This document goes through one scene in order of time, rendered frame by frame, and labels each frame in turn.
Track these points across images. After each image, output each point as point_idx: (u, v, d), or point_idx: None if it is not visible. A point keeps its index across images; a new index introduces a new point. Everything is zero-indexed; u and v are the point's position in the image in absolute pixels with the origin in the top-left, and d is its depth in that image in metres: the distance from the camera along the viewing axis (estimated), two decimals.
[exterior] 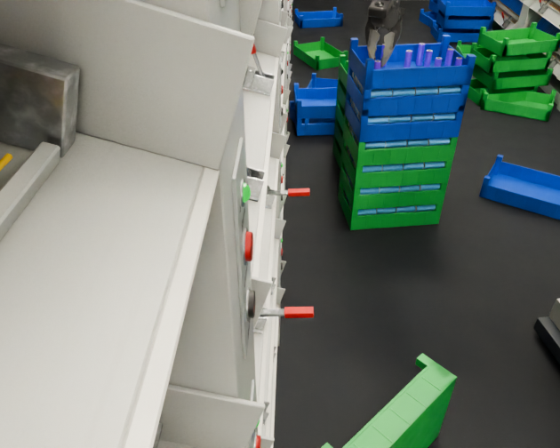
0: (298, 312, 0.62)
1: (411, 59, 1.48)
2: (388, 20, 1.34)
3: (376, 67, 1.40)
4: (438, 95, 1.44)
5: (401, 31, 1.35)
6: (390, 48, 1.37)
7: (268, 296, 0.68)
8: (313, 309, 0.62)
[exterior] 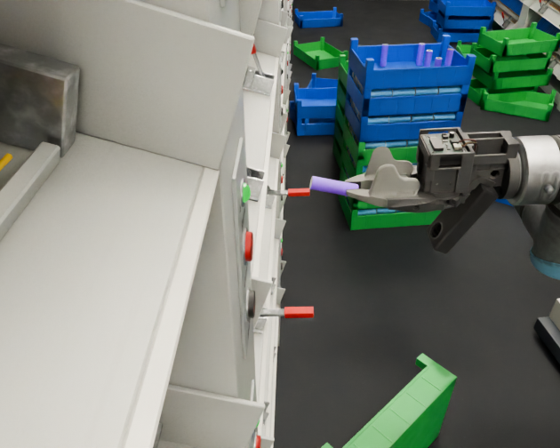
0: (298, 312, 0.62)
1: (339, 189, 0.69)
2: None
3: None
4: (438, 95, 1.44)
5: None
6: None
7: (268, 296, 0.68)
8: (313, 309, 0.62)
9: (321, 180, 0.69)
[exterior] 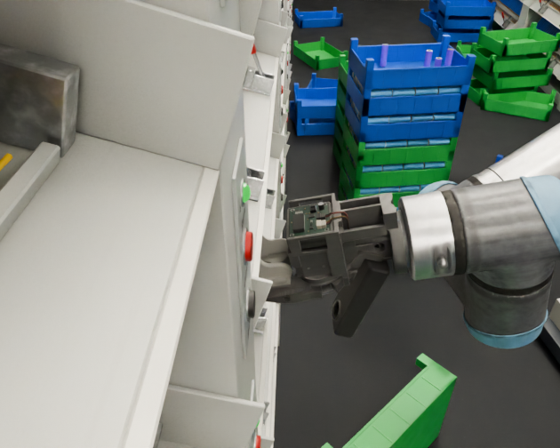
0: None
1: None
2: None
3: None
4: (438, 95, 1.44)
5: None
6: None
7: None
8: None
9: None
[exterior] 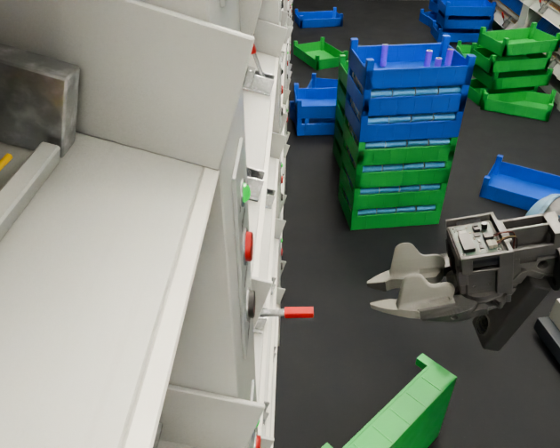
0: (298, 312, 0.62)
1: None
2: None
3: None
4: (438, 95, 1.44)
5: (443, 256, 0.64)
6: None
7: (268, 296, 0.68)
8: (313, 309, 0.62)
9: None
